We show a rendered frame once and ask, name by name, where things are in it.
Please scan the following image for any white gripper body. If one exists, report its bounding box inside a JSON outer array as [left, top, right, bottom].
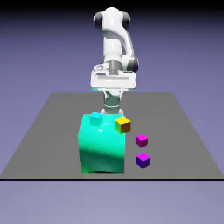
[[90, 69, 137, 92]]

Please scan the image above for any small cyan cube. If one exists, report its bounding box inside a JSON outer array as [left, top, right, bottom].
[[89, 112, 103, 127]]

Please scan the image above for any small yellow cube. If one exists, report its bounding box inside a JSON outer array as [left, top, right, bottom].
[[114, 116, 131, 134]]

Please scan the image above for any small magenta cube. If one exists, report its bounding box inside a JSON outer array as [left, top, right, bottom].
[[136, 134, 149, 148]]

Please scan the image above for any small purple cube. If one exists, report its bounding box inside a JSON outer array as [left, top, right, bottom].
[[136, 152, 151, 169]]

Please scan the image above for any large turquoise box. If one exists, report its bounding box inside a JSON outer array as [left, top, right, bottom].
[[77, 113, 126, 175]]

